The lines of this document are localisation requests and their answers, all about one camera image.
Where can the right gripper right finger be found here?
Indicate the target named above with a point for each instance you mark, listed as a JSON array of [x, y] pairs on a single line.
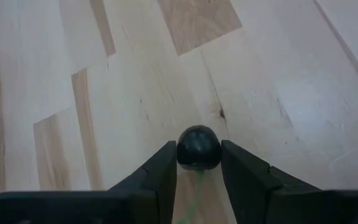
[[244, 177]]

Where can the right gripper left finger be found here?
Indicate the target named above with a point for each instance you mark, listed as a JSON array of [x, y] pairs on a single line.
[[163, 174]]

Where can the black toy cherry green stem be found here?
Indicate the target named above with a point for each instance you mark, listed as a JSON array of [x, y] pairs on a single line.
[[199, 147]]

